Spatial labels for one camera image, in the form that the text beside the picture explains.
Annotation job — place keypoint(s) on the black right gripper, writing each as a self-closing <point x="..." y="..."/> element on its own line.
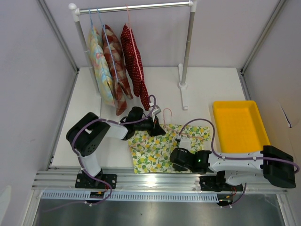
<point x="179" y="168"/>

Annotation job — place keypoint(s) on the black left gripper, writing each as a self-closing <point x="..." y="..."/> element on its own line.
<point x="155" y="129"/>

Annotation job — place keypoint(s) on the lemon print skirt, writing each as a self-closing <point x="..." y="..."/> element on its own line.
<point x="151" y="154"/>

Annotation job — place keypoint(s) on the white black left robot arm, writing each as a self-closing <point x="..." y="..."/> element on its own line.
<point x="87" y="134"/>

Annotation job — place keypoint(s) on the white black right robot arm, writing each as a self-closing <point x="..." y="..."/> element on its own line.
<point x="225" y="172"/>

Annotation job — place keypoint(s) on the pastel floral skirt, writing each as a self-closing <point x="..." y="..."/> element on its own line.
<point x="101" y="69"/>

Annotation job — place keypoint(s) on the red polka dot skirt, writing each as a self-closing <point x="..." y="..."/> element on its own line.
<point x="139" y="87"/>

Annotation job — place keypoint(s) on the red plaid skirt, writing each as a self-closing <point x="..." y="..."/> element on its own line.
<point x="113" y="53"/>

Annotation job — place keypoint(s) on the yellow plastic tray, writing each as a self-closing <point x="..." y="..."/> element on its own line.
<point x="240" y="127"/>

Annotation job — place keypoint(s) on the aluminium mounting rail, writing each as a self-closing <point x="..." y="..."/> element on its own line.
<point x="127" y="181"/>

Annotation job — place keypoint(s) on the white slotted cable duct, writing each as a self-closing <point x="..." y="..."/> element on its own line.
<point x="131" y="196"/>

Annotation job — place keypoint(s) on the pink wire hanger with skirt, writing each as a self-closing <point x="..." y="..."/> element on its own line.
<point x="133" y="44"/>

